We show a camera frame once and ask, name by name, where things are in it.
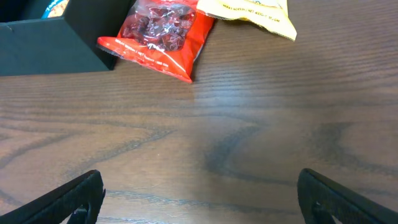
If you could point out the teal Chunkies cookie box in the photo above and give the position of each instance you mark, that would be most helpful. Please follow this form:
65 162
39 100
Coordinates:
56 8

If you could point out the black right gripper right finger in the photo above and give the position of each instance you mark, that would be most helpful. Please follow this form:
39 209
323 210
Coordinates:
323 200

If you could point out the red Hacks candy bag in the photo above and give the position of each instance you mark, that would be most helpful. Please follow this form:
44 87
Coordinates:
165 36

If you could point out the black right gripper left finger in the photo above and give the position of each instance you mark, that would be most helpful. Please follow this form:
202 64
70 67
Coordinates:
77 201

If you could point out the yellow Hacks candy bag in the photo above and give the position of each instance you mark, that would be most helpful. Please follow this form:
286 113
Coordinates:
272 15

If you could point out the dark green open gift box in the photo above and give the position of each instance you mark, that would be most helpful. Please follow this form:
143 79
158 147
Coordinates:
33 44

